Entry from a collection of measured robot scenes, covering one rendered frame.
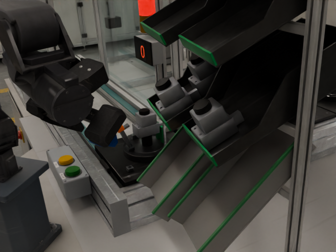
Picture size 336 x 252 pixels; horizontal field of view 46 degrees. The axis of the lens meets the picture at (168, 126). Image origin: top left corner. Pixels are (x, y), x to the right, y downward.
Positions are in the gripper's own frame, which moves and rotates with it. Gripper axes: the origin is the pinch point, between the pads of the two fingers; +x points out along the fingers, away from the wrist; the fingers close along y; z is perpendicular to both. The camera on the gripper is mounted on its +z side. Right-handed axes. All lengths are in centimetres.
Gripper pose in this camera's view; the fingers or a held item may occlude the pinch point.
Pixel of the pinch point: (89, 127)
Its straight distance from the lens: 69.2
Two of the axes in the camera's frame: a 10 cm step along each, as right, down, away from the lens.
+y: -8.0, -3.0, 5.3
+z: 5.0, -8.2, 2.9
